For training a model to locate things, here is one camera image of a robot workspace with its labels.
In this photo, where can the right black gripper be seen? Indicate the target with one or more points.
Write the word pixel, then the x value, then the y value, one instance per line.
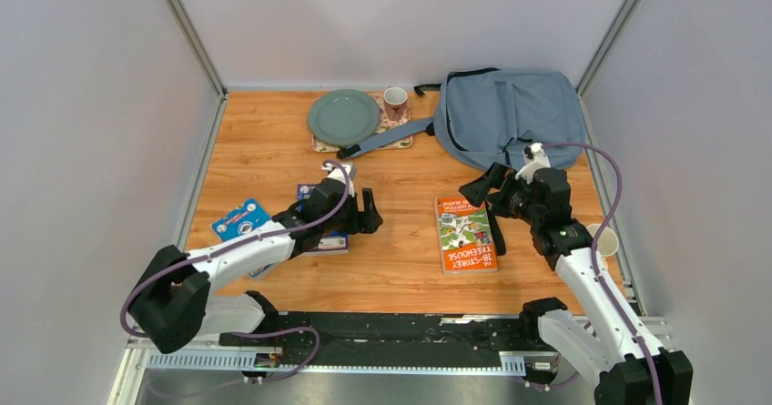
pixel 476 193

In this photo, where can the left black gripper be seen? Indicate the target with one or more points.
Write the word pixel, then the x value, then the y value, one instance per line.
pixel 370 219

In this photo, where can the dark blue treehouse book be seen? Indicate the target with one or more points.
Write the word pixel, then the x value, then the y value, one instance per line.
pixel 334 243

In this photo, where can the blue-grey backpack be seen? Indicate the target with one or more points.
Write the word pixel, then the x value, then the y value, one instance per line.
pixel 490 115

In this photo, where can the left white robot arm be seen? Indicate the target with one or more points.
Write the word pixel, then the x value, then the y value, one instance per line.
pixel 175 299

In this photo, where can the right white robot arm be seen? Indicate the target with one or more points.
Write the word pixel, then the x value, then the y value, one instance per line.
pixel 619 357

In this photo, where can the orange treehouse book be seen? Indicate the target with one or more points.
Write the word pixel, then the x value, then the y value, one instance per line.
pixel 465 237

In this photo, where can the floral placemat tray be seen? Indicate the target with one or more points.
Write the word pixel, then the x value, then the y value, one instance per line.
pixel 385 136

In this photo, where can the green ceramic plate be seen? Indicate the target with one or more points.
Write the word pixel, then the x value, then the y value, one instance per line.
pixel 344 117

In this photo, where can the light blue treehouse book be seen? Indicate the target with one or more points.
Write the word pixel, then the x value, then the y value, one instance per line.
pixel 241 220

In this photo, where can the pink patterned mug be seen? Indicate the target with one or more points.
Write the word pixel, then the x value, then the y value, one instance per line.
pixel 395 103

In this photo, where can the yellow mug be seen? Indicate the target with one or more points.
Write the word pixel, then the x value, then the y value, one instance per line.
pixel 608 243

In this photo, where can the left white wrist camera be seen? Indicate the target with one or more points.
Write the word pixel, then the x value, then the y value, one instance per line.
pixel 343 172

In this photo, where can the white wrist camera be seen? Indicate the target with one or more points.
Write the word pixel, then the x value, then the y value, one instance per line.
pixel 343 172
pixel 535 159

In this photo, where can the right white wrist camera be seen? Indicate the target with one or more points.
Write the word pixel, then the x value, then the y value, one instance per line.
pixel 535 159

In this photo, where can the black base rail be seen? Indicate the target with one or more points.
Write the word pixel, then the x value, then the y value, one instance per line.
pixel 391 342

